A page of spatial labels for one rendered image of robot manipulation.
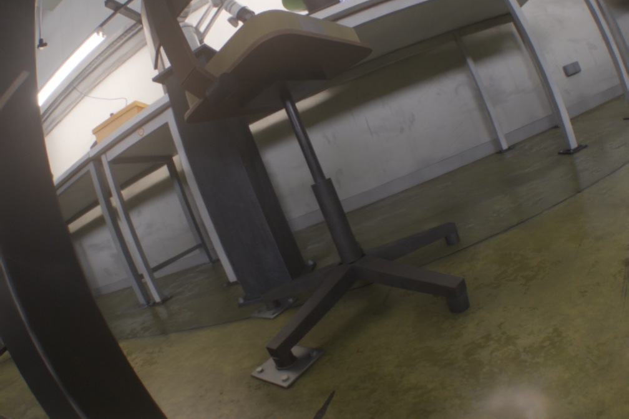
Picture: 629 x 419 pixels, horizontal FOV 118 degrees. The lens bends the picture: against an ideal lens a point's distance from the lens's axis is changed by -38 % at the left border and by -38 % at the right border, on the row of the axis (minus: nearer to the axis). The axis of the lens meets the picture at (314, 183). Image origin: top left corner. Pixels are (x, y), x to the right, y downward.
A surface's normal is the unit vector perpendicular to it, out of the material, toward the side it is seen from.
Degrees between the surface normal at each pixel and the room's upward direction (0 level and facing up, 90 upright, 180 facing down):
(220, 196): 90
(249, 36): 90
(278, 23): 90
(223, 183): 90
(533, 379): 0
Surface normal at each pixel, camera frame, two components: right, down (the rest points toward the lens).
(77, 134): -0.18, 0.09
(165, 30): -0.55, 0.40
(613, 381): -0.38, -0.93
